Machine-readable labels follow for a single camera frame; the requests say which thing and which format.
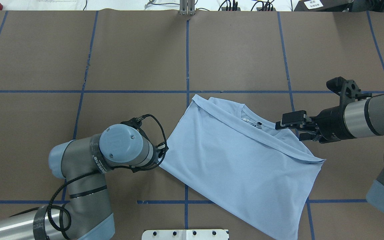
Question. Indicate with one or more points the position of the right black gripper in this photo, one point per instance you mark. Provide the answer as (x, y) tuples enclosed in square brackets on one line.
[(332, 123)]

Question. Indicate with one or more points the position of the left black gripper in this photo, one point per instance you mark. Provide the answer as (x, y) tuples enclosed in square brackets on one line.
[(160, 149)]

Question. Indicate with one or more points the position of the light blue t-shirt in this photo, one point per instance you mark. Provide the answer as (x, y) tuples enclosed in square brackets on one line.
[(239, 161)]

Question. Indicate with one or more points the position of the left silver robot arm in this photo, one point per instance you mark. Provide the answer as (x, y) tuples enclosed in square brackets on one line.
[(81, 208)]

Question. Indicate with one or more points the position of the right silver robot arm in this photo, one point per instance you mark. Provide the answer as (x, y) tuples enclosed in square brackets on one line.
[(355, 117)]

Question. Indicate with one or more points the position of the black power adapter box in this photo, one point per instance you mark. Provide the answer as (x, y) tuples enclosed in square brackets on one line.
[(323, 6)]

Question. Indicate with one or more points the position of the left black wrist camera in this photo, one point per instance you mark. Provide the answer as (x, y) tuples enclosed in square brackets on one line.
[(136, 123)]

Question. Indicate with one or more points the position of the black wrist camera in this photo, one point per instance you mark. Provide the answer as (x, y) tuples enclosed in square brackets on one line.
[(136, 123), (347, 90)]

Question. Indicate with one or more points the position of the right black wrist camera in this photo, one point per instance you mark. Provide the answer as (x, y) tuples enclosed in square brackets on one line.
[(347, 90)]

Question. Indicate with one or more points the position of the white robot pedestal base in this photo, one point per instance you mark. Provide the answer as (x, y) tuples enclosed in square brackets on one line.
[(186, 234)]

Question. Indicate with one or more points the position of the aluminium frame post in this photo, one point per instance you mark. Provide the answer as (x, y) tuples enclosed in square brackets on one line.
[(187, 7)]

